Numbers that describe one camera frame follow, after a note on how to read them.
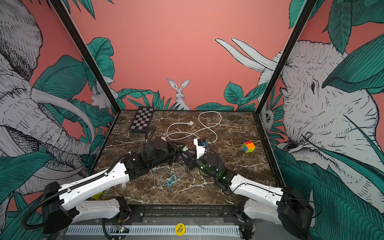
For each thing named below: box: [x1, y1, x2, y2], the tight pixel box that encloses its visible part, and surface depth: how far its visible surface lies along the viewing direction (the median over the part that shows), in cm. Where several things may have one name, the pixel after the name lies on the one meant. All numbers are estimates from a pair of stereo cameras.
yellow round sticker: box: [175, 223, 186, 236], surface depth 71 cm
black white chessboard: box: [128, 106, 155, 134], surface depth 113 cm
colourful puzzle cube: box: [242, 140, 256, 153], surface depth 97 cm
